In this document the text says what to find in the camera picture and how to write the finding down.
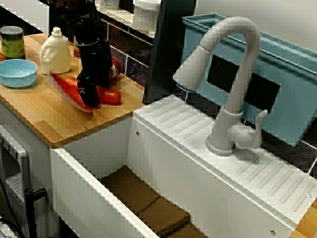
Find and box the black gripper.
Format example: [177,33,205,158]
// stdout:
[74,39,112,108]

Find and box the red toy sausage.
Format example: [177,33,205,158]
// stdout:
[63,76,122,105]

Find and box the red round plate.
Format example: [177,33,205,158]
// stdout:
[48,73,93,115]

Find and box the tomato soup can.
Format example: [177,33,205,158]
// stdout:
[108,56,122,81]

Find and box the white toy detergent bottle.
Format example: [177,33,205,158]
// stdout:
[39,27,72,75]

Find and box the light blue bowl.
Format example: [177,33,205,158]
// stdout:
[0,59,38,89]

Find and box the brown beans can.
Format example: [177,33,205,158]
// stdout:
[72,37,81,59]

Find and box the wooden countertop board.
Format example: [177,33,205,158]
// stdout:
[294,198,317,238]
[0,33,147,149]

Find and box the black upright panel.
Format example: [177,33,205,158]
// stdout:
[142,0,199,105]

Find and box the white jar with print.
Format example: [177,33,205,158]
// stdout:
[100,0,120,10]

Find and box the white lidded plastic jar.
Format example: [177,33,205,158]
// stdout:
[133,0,162,28]

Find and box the green peas can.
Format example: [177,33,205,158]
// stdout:
[0,26,25,60]

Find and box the white toy sink unit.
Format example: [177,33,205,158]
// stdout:
[51,94,317,238]

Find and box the brown folded cloth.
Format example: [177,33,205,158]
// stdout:
[100,165,209,238]

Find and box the grey toy oven front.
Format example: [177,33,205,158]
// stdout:
[0,125,32,238]

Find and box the grey toy faucet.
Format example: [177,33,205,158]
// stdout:
[172,16,269,157]

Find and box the blue dish rack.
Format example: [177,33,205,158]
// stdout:
[182,13,317,147]

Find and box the black cabinet handle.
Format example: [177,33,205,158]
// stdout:
[23,187,48,238]

